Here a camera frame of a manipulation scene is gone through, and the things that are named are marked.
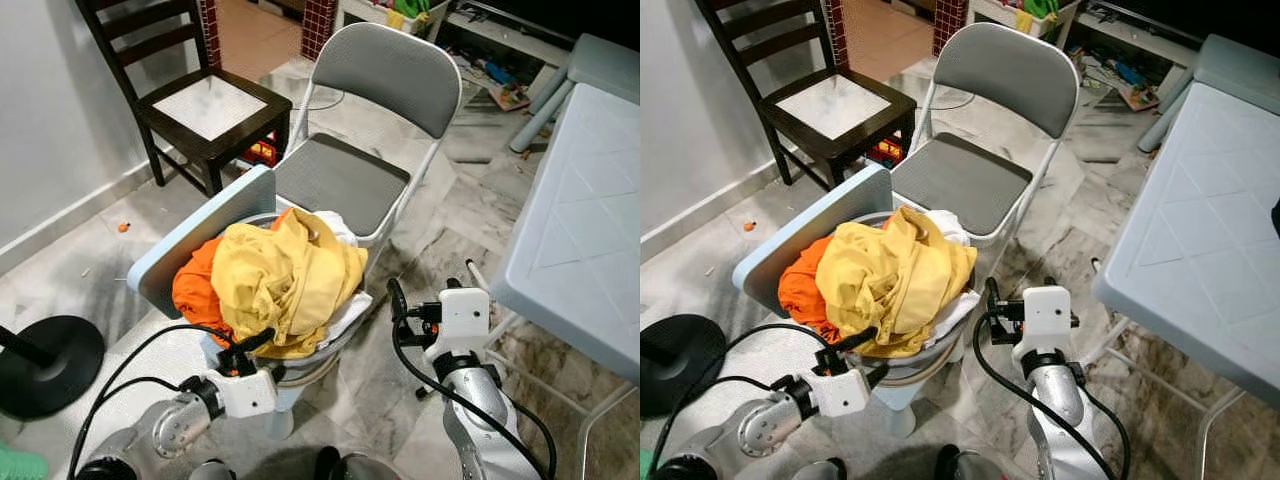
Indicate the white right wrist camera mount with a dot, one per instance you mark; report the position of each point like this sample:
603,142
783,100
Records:
1045,315
465,315

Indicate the grey folding chair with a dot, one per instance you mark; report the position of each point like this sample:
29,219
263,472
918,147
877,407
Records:
385,65
1005,65

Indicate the white folding table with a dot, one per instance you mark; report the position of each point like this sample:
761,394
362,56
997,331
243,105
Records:
1200,220
585,220

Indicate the black round stand base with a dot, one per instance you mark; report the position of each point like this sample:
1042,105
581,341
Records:
55,370
680,365

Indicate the dark wooden chair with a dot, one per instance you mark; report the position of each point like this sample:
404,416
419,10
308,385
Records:
210,105
835,105

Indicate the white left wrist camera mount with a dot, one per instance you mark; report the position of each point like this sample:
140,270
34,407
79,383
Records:
840,392
250,393

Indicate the robot left leg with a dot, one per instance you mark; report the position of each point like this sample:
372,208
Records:
210,470
818,470

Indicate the white garment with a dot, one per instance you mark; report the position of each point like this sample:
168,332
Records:
350,315
960,310

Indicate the robot leg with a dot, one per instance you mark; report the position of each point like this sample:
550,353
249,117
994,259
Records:
818,470
350,465
210,470
970,465

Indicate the yellow garment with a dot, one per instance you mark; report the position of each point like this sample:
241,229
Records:
890,280
290,280

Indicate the red yellow toy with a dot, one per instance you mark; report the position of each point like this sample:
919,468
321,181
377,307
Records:
262,152
887,152

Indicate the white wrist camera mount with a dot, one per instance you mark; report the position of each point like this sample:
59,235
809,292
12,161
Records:
840,392
250,393
465,315
1045,315

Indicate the green slipper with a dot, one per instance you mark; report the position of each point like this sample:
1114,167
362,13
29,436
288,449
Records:
15,465
645,467

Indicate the robot right leg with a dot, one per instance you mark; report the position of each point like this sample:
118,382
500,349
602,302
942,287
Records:
970,465
350,465

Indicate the orange garment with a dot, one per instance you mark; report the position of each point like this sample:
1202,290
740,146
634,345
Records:
195,290
800,290

